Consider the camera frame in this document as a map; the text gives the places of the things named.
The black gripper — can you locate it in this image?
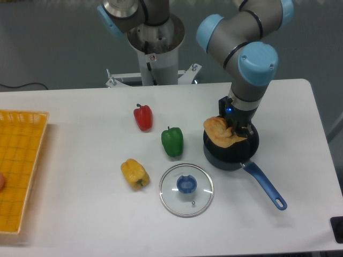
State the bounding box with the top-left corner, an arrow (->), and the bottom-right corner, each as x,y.
219,96 -> 257,138

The golden triangle bread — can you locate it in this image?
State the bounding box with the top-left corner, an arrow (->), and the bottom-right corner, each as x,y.
203,117 -> 246,148

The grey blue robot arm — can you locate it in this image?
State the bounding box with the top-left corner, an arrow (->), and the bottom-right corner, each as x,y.
97,1 -> 294,138

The green bell pepper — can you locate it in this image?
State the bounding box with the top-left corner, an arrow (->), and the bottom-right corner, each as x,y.
161,127 -> 184,157

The glass lid blue knob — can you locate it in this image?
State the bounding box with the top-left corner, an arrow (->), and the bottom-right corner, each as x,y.
159,163 -> 214,218

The red bell pepper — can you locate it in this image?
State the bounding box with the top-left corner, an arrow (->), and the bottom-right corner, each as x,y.
133,103 -> 153,131

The yellow bell pepper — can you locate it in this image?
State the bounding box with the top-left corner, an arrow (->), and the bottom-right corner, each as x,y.
121,158 -> 150,190

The black device at table edge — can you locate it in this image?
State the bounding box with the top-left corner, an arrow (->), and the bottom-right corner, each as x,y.
330,216 -> 343,244

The yellow woven basket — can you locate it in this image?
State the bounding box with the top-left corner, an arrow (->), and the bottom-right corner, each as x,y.
1,110 -> 49,235

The dark pan blue handle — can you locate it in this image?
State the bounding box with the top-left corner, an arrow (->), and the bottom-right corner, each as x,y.
203,125 -> 287,210

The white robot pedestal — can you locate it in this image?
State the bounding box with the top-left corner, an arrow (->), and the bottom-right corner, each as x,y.
106,14 -> 202,88

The black cable on floor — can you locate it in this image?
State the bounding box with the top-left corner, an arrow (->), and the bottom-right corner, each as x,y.
0,82 -> 49,90

